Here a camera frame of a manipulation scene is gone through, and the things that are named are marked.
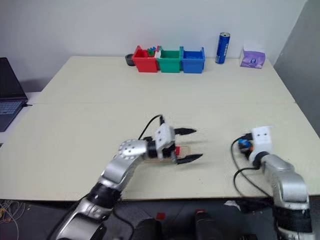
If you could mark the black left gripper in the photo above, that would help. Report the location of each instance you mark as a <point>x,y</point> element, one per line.
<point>168,153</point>

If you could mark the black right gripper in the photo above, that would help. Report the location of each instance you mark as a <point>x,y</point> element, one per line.
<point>243,150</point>

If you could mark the wooden letter tray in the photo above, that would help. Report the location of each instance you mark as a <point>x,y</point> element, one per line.
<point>185,151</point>

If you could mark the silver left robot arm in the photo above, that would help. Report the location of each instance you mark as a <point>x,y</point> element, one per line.
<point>117,172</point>

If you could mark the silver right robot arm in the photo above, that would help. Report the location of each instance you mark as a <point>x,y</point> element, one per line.
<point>287,180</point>

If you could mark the white paper scrap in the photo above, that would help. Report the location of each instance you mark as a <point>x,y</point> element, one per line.
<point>232,204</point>

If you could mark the red floor marker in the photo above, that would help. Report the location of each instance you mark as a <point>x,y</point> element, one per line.
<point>161,215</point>

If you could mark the blue plastic bin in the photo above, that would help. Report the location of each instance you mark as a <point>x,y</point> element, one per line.
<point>192,66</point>

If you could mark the green plastic bin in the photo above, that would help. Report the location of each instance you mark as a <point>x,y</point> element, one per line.
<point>170,65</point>

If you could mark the dark rounded shape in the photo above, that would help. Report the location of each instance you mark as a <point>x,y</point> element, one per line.
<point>148,230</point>
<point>207,227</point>

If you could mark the red plastic bin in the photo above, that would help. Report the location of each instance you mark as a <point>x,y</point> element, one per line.
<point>146,65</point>

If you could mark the purple tissue pack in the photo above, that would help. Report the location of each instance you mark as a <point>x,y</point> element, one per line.
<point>252,61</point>

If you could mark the white toy brick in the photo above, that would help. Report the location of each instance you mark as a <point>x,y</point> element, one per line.
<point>158,52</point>

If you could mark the green toy brick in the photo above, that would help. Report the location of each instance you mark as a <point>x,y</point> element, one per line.
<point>151,52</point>

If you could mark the black round container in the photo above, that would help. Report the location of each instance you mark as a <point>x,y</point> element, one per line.
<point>129,60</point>

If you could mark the small blue toy brick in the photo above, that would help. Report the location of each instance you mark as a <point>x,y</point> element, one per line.
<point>152,48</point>

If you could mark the blue drink can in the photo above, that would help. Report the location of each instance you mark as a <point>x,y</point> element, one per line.
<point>222,48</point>

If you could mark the dark laptop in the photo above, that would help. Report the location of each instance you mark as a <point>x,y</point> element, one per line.
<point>10,87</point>

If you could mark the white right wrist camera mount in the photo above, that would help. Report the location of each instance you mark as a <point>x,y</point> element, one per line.
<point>262,140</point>

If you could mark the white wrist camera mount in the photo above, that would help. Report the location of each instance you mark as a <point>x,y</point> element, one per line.
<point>262,140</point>
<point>163,135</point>

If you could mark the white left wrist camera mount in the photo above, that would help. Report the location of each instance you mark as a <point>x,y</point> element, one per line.
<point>163,135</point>

